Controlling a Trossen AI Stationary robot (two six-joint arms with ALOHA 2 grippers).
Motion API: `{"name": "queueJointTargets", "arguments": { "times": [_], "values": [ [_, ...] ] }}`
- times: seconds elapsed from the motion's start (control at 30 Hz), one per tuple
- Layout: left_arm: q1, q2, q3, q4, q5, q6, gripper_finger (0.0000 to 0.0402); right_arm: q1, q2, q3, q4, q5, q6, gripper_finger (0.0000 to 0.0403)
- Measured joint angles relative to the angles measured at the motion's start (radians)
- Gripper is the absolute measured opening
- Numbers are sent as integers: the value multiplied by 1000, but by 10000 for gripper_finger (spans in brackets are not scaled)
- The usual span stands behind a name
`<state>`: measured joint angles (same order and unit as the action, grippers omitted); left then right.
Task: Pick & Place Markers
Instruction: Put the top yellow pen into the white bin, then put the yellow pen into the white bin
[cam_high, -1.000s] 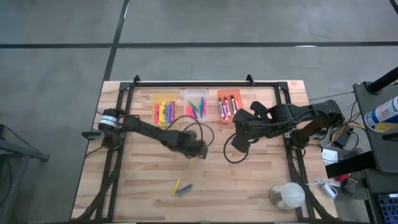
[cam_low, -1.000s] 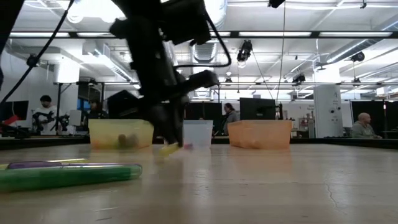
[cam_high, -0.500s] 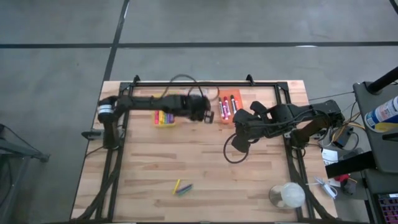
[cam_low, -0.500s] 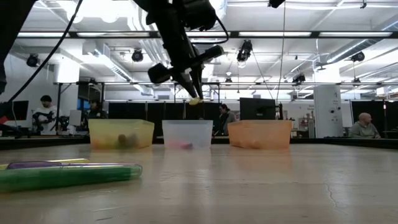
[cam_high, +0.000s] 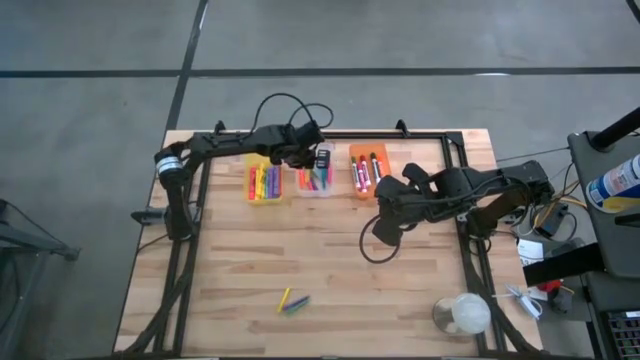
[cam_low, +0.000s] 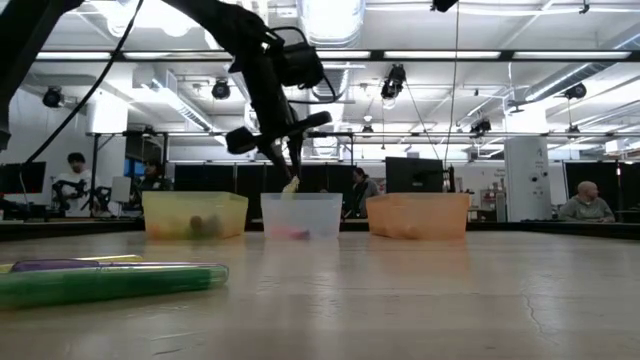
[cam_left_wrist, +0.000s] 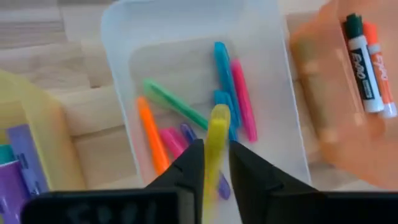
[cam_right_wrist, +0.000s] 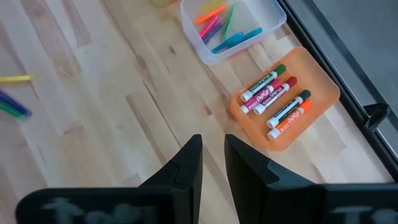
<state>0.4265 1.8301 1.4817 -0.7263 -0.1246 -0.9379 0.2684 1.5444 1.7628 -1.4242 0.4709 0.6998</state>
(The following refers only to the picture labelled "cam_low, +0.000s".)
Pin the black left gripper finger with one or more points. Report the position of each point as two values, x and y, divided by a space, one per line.
280 161
297 155

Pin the pink slim highlighter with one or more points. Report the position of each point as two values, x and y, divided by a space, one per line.
287 233

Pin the green slim highlighter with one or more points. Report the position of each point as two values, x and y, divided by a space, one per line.
110 285

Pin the purple slim highlighter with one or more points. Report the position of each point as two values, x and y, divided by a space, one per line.
55 265

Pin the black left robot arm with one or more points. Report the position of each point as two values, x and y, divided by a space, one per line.
30 40

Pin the black hanging spotlight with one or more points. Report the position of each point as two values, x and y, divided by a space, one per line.
394 82
52 97
221 90
575 91
480 126

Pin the clear plastic bin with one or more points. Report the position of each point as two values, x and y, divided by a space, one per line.
300 215

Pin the person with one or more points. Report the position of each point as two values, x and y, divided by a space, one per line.
150 176
75 175
364 189
586 202

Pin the yellow translucent plastic bin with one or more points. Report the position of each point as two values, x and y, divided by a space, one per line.
195 205

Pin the black monitor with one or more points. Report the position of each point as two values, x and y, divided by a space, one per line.
20 177
414 175

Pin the orange translucent plastic bin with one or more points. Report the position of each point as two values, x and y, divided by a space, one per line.
417 215

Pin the black overhead beam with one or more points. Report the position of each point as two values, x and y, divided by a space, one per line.
450 55

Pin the white column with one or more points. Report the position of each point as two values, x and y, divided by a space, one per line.
527 180

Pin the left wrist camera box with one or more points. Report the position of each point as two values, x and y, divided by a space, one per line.
300 65

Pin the silver ventilation duct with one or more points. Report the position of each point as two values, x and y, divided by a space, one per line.
335 20

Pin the black aluminium table frame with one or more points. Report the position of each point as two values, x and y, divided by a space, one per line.
550 229

